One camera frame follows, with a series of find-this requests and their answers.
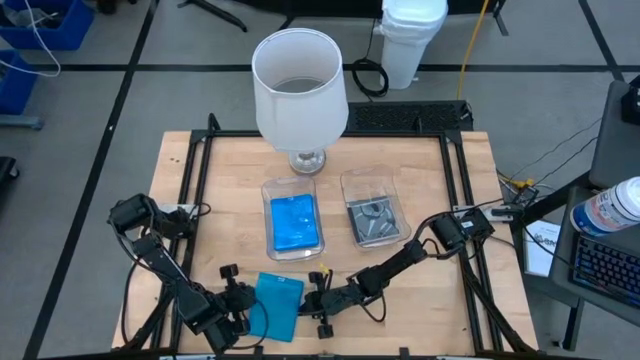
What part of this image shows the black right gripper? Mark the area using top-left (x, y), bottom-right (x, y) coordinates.
top-left (300, 269), bottom-right (354, 340)

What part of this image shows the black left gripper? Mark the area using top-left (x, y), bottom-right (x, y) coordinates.
top-left (218, 263), bottom-right (259, 337)

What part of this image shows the clear plastic bin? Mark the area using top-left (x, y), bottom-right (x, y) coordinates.
top-left (339, 166), bottom-right (413, 250)
top-left (260, 174), bottom-right (326, 264)

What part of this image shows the white shade table lamp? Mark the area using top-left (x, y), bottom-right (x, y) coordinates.
top-left (251, 27), bottom-right (350, 176)

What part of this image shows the black perforated panel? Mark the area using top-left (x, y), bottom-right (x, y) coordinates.
top-left (347, 99), bottom-right (475, 134)

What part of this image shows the white paper sheet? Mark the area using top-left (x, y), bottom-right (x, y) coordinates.
top-left (522, 219), bottom-right (564, 279)

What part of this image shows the grey desk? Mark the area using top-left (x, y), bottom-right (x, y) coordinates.
top-left (549, 185), bottom-right (640, 329)

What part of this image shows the black chair part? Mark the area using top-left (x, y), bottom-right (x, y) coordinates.
top-left (0, 155), bottom-right (21, 182)

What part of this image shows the white trash can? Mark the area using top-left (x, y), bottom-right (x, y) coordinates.
top-left (373, 0), bottom-right (450, 90)

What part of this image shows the grey metal bar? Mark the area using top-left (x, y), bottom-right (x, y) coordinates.
top-left (0, 114), bottom-right (45, 131)

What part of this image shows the black keyboard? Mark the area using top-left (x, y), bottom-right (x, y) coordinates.
top-left (569, 234), bottom-right (640, 311)

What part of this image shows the black tripod leg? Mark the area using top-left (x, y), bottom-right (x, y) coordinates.
top-left (177, 0), bottom-right (249, 34)

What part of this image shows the blue storage crate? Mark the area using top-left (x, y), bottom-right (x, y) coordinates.
top-left (0, 49), bottom-right (40, 116)
top-left (0, 0), bottom-right (95, 51)

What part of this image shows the white wipes canister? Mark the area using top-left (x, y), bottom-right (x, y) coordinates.
top-left (569, 175), bottom-right (640, 237)

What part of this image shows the grey side table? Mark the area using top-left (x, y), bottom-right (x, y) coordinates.
top-left (589, 79), bottom-right (640, 189)

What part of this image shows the black stand leg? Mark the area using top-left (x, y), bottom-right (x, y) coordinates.
top-left (492, 0), bottom-right (511, 37)

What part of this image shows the black desktop device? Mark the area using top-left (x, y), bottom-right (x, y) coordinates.
top-left (621, 74), bottom-right (640, 126)

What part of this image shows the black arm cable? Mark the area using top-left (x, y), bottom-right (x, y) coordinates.
top-left (119, 262), bottom-right (151, 346)

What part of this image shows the black metal table frame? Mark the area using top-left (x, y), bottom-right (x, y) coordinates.
top-left (119, 113), bottom-right (539, 360)

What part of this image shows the coiled black cable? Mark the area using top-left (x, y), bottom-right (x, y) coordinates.
top-left (351, 17), bottom-right (391, 99)

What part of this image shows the yellow cable connector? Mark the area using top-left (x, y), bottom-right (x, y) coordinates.
top-left (507, 175), bottom-right (537, 191)

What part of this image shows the thin black cable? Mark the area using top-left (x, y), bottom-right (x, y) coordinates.
top-left (522, 117), bottom-right (604, 169)

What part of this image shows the white cable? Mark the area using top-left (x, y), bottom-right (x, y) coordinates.
top-left (0, 0), bottom-right (62, 79)

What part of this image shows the yellow cable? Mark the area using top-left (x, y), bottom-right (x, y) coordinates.
top-left (456, 0), bottom-right (492, 101)

